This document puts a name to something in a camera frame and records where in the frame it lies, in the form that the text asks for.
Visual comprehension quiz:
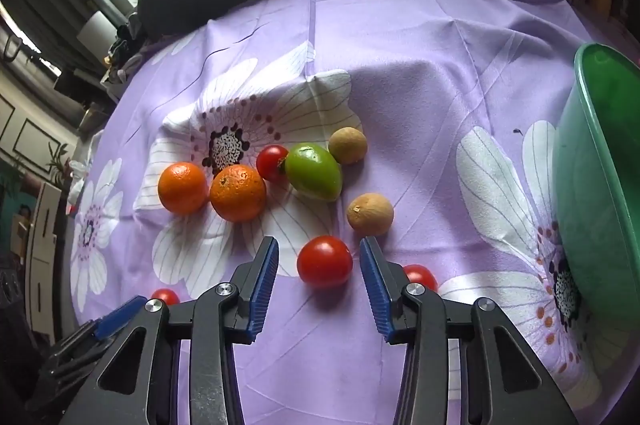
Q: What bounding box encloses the green mango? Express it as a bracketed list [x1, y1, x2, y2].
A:
[285, 143, 343, 202]

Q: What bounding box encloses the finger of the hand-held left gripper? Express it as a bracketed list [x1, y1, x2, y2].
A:
[92, 296, 148, 341]

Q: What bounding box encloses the purple floral blanket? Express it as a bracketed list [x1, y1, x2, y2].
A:
[67, 0, 640, 425]

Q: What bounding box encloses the green plastic bowl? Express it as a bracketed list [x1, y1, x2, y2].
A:
[552, 42, 640, 331]

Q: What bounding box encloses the orange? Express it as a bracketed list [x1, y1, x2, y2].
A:
[210, 165, 267, 223]
[158, 162, 209, 215]

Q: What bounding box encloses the tan round fruit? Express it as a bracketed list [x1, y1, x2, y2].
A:
[328, 127, 368, 164]
[347, 193, 394, 237]

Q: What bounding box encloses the potted plant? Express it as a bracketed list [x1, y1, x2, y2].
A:
[45, 142, 71, 186]

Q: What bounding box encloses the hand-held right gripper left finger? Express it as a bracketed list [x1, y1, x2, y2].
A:
[60, 236, 280, 425]

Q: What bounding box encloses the white cabinet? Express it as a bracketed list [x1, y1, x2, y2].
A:
[22, 182, 66, 336]

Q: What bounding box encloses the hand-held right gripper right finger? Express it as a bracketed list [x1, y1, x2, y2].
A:
[359, 236, 581, 425]

